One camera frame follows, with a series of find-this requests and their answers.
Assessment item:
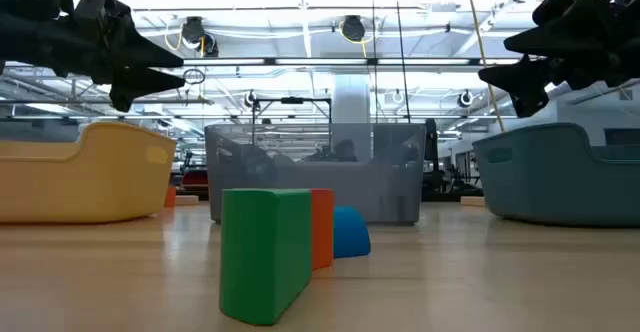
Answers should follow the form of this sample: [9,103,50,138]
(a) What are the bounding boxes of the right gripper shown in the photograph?
[478,21,640,119]

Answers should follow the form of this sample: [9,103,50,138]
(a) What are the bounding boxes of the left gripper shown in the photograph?
[0,19,187,114]

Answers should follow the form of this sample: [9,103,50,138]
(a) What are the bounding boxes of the green block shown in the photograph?
[218,187,314,327]

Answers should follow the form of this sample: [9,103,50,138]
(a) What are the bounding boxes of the orange square block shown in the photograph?
[310,187,336,272]

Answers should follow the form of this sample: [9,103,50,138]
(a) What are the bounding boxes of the blue rounded block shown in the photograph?
[333,205,372,260]

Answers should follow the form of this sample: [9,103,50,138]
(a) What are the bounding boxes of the teal plastic bin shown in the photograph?
[472,122,640,228]

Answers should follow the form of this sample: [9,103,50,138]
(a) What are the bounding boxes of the yellow plastic bin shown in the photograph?
[0,120,179,225]

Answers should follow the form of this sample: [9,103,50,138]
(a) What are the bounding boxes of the red box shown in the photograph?
[180,169,210,188]

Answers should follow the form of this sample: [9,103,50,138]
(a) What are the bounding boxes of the black upright equipment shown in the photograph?
[423,117,441,201]

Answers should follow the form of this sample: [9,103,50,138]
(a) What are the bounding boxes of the ceiling light bar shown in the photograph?
[182,57,524,67]

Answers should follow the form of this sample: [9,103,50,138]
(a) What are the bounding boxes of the white pillar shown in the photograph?
[332,74,372,126]

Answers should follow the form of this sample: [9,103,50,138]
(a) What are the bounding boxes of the grey translucent plastic bin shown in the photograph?
[203,121,428,226]

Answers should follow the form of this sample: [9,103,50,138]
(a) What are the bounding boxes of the person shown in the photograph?
[304,139,371,164]

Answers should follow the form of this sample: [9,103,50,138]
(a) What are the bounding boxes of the black cable loop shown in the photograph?
[182,67,207,86]

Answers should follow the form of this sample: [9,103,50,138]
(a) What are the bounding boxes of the yellow hanging rope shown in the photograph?
[463,0,506,134]

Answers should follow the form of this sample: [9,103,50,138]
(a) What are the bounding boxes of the black hanging cable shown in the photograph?
[391,0,412,124]
[370,0,377,124]

